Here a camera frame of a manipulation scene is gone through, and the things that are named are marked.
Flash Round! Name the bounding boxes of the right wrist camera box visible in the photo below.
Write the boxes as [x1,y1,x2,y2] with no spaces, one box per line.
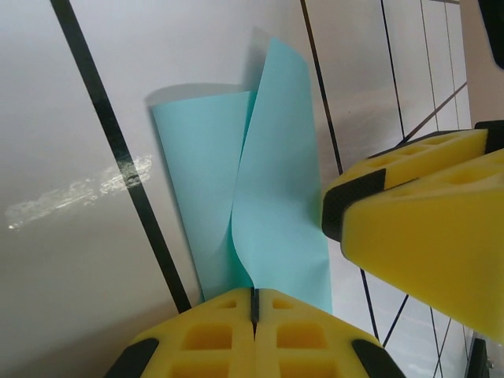
[477,0,504,71]

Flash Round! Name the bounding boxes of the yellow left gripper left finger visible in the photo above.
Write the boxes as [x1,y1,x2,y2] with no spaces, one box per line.
[105,287,258,378]

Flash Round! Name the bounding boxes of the teal cloth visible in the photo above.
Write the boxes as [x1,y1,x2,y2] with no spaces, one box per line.
[151,37,334,316]

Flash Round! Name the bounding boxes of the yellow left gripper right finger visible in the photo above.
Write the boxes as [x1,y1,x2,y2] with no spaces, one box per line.
[253,287,407,378]

